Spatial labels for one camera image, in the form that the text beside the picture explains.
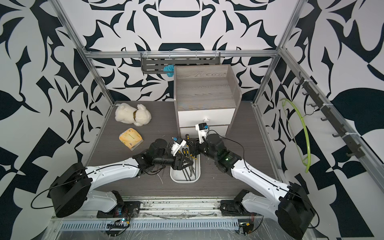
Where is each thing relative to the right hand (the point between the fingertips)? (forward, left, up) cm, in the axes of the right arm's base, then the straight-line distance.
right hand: (187, 139), depth 76 cm
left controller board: (-33, +30, -20) cm, 49 cm away
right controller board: (-35, -27, -24) cm, 51 cm away
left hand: (-8, -2, -6) cm, 10 cm away
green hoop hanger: (-10, -52, +6) cm, 53 cm away
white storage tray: (-11, -1, -21) cm, 23 cm away
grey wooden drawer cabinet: (+22, -11, +10) cm, 26 cm away
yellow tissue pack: (+11, +37, -17) cm, 42 cm away
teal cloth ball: (+40, +11, +13) cm, 44 cm away
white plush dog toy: (+25, +40, -10) cm, 49 cm away
